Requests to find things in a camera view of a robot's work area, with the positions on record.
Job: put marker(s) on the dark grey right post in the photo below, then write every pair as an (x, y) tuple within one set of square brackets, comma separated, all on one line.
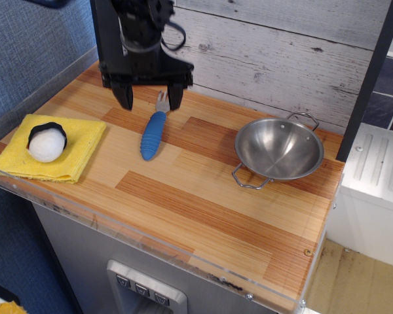
[(376, 63)]

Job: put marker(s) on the steel bowl with wire handles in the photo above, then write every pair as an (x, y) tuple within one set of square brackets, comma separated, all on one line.
[(279, 149)]

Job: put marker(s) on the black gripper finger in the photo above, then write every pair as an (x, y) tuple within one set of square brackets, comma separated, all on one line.
[(175, 95), (124, 94)]

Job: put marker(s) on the blue handled metal fork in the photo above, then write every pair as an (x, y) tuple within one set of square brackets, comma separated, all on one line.
[(151, 138)]

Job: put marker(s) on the yellow and black object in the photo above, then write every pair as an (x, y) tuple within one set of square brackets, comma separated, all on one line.
[(11, 308)]

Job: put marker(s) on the white and black rice ball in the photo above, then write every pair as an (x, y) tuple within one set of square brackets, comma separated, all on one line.
[(46, 142)]

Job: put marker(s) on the steel toy fridge cabinet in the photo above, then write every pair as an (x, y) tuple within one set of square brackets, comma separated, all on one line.
[(214, 278)]

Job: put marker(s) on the grey dispenser button panel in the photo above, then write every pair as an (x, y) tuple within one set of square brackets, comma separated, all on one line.
[(136, 292)]

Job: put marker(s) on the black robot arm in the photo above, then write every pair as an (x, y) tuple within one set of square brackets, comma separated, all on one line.
[(142, 22)]

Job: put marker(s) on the white ribbed appliance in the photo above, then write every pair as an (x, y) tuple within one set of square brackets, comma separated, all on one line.
[(362, 214)]

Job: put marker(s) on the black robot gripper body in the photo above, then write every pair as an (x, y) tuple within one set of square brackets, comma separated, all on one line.
[(152, 66)]

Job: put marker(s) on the clear acrylic front guard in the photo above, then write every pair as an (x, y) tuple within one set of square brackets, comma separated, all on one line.
[(284, 221)]

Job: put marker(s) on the yellow folded towel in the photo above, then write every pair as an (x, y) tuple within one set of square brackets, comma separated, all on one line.
[(83, 137)]

